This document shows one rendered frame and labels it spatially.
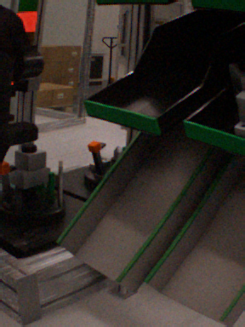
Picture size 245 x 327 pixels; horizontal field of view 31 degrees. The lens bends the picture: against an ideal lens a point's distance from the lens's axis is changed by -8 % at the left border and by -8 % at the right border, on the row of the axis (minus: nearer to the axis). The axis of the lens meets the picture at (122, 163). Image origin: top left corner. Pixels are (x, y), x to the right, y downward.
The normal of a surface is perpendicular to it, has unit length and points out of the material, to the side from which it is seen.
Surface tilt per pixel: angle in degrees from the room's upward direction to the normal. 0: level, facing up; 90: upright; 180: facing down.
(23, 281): 90
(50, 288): 90
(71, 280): 90
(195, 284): 45
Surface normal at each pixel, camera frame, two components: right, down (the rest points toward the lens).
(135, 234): -0.48, -0.58
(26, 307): 0.78, 0.23
